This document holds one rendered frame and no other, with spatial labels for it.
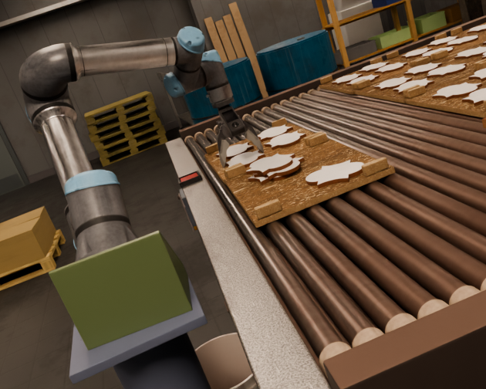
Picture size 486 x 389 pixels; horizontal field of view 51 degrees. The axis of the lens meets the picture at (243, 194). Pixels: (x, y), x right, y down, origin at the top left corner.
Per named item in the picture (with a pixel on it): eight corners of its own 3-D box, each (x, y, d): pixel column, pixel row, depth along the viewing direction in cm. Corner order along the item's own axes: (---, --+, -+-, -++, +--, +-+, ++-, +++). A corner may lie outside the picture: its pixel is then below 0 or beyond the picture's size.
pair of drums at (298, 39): (206, 179, 513) (169, 80, 481) (322, 128, 549) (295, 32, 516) (236, 197, 431) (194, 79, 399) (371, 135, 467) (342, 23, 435)
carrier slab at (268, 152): (224, 184, 154) (223, 180, 154) (205, 158, 193) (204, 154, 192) (329, 143, 158) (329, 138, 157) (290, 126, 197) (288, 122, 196)
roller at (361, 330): (373, 387, 66) (365, 357, 65) (195, 142, 250) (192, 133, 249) (407, 372, 67) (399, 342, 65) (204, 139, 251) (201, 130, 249)
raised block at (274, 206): (258, 220, 115) (254, 209, 114) (256, 218, 117) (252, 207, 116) (283, 211, 116) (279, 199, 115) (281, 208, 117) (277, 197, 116)
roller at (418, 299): (442, 356, 67) (435, 326, 66) (214, 135, 251) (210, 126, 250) (475, 342, 68) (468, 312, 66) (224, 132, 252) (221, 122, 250)
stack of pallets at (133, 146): (164, 134, 846) (146, 89, 822) (170, 140, 777) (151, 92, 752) (102, 158, 828) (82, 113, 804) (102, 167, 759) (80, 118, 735)
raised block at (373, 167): (366, 177, 117) (363, 166, 117) (362, 175, 119) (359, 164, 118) (389, 168, 118) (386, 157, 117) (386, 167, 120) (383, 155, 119)
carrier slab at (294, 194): (256, 228, 115) (254, 222, 115) (225, 184, 154) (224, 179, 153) (396, 172, 119) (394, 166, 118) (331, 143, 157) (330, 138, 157)
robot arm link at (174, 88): (163, 60, 145) (195, 49, 150) (160, 86, 155) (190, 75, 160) (178, 79, 143) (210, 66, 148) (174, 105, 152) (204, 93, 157)
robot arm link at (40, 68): (8, 34, 124) (199, 18, 141) (16, 66, 133) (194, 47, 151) (16, 69, 119) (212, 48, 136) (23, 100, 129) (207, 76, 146)
